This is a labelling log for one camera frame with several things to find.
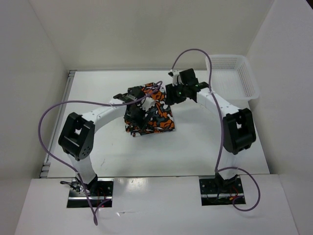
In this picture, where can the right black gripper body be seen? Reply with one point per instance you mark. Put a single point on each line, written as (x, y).
(178, 92)

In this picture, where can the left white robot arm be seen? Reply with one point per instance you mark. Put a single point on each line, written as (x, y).
(77, 136)

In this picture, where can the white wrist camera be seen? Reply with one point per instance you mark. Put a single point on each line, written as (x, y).
(175, 75)
(147, 103)

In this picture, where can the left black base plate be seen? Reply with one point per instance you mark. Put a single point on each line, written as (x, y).
(102, 193)

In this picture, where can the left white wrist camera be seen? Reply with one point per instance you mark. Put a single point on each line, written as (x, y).
(147, 103)

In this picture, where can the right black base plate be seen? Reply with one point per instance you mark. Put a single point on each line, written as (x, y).
(214, 195)

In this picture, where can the orange camouflage shorts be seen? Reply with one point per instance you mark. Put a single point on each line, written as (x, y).
(163, 120)

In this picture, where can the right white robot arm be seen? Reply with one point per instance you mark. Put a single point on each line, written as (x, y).
(238, 132)

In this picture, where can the white perforated plastic basket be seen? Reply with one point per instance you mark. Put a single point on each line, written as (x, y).
(232, 77)

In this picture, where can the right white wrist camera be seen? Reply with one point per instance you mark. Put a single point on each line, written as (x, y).
(175, 75)

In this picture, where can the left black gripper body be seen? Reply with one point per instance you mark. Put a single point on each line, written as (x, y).
(136, 118)

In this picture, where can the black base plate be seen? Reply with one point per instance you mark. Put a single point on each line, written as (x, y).
(214, 195)
(102, 193)

